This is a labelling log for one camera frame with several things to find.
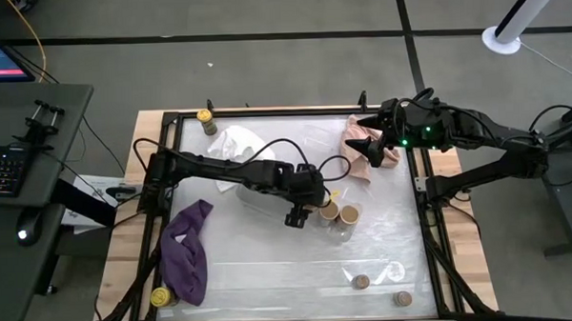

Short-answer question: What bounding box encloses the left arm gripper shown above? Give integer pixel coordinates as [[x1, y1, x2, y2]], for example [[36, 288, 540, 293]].
[[282, 161, 329, 230]]

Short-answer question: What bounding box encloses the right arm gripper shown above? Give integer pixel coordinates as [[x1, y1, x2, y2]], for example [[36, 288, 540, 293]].
[[351, 96, 424, 170]]

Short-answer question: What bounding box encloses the tan-lid spice jar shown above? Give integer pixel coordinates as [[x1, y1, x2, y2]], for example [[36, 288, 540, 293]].
[[336, 204, 362, 236]]

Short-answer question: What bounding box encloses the yellow-lid spice jar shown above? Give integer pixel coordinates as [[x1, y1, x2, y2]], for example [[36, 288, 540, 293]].
[[150, 286, 177, 310], [195, 108, 219, 137]]

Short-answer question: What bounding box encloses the small brown cap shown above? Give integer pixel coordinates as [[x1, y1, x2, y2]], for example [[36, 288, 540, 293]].
[[393, 290, 414, 309]]

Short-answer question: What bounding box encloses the pink cloth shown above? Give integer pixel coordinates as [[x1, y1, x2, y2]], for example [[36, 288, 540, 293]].
[[337, 111, 403, 185]]

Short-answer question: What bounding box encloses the white cloth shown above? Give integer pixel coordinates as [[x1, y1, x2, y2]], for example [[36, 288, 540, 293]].
[[206, 123, 279, 192]]

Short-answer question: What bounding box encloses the purple cloth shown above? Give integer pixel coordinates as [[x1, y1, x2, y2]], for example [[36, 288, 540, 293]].
[[155, 197, 218, 309]]

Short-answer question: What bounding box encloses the white pole with round base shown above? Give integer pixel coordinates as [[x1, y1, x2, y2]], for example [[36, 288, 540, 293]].
[[479, 0, 572, 57]]

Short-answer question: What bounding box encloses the black metal stand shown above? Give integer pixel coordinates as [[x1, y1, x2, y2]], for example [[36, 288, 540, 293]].
[[537, 97, 572, 258]]

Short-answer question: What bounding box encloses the white cardboard box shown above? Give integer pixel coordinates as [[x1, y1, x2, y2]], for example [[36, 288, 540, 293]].
[[59, 172, 127, 235]]

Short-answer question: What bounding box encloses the black computer mouse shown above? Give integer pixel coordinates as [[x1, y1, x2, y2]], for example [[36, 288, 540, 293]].
[[14, 206, 45, 248]]

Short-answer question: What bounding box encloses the black clamp stand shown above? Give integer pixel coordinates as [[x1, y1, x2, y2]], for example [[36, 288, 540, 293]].
[[10, 97, 68, 152]]

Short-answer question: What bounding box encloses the dark grey desk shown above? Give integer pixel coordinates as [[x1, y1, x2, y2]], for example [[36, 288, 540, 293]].
[[0, 80, 103, 321]]

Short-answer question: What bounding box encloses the backlit black keyboard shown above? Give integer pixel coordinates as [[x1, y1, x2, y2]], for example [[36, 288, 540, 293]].
[[0, 143, 31, 198]]

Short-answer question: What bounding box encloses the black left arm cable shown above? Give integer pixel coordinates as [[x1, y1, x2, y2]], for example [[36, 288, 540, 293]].
[[132, 129, 353, 190]]

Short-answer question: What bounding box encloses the black table frame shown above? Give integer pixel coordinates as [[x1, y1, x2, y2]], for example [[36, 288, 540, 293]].
[[91, 87, 501, 321]]

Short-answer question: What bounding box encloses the white floor cable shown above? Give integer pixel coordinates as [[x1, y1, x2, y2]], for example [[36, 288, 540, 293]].
[[519, 38, 572, 83]]

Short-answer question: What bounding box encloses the yellow cable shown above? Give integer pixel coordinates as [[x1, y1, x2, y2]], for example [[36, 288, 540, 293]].
[[6, 0, 49, 85]]

